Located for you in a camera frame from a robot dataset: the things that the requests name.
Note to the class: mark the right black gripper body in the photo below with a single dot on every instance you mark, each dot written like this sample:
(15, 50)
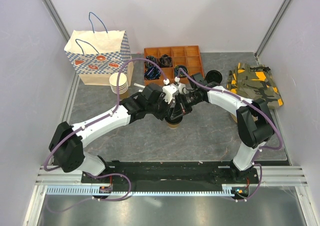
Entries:
(185, 102)

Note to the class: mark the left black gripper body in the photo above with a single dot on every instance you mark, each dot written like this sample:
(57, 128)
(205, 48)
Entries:
(162, 110)

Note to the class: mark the single paper coffee cup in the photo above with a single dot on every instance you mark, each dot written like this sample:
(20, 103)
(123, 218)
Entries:
(173, 125)

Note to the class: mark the black coffee cup lid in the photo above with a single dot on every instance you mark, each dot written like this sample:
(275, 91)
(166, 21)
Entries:
(178, 119)

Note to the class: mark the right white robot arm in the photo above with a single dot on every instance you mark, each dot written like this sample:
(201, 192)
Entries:
(254, 121)

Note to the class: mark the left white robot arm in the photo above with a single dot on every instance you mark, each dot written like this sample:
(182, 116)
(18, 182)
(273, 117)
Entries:
(68, 142)

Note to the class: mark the checkered paper takeout bag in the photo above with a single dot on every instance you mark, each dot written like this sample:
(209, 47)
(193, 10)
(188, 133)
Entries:
(96, 55)

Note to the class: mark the green yellow rolled tie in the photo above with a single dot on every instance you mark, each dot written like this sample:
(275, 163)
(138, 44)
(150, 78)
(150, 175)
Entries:
(177, 67)

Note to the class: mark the stack of black lids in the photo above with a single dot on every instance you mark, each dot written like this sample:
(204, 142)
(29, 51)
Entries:
(214, 76)

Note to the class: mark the orange wooden compartment tray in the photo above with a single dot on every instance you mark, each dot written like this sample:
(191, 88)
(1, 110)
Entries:
(188, 56)

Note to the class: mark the blue striped rolled tie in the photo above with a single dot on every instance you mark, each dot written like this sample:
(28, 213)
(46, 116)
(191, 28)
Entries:
(152, 73)

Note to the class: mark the brown dark rolled tie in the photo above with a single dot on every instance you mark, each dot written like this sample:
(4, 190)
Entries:
(165, 61)

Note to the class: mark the wrapped paper straw upper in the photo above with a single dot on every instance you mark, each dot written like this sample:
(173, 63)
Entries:
(139, 85)

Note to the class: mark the dark rolled tie left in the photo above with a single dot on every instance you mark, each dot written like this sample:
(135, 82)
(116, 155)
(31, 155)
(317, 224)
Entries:
(150, 58)

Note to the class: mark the stack of paper cups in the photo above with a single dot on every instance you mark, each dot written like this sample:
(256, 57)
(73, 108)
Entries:
(119, 84)

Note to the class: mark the camouflage fabric bag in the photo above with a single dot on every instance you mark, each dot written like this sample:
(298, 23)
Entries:
(254, 82)

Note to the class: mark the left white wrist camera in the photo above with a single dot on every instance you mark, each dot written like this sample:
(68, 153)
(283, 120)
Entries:
(170, 91)

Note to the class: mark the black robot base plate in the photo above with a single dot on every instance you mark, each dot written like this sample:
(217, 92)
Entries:
(141, 173)

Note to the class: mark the grey slotted cable duct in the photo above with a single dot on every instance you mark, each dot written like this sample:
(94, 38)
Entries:
(222, 191)

